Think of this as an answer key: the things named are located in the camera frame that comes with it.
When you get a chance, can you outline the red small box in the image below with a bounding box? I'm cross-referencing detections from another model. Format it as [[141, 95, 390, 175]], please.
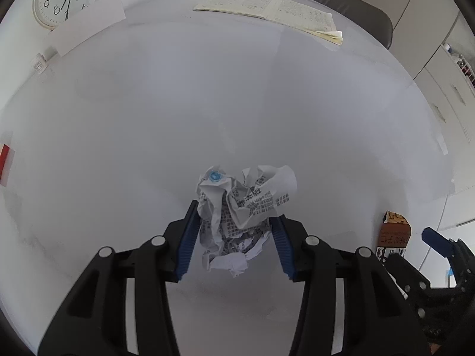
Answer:
[[0, 144, 15, 187]]

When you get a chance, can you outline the white paper card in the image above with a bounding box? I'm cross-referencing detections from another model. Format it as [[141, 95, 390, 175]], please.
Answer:
[[48, 0, 126, 56]]

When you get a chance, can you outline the open paper booklet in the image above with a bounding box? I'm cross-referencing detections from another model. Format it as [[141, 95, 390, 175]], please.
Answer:
[[194, 0, 343, 45]]

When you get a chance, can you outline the printed white paper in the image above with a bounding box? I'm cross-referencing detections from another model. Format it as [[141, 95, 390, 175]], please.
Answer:
[[197, 166, 297, 277]]

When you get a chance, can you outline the brown white snack carton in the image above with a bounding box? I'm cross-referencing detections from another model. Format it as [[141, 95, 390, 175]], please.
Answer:
[[375, 211, 411, 264]]

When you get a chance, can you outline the white wall socket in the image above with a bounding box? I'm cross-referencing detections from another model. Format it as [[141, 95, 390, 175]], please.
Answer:
[[32, 53, 48, 74]]

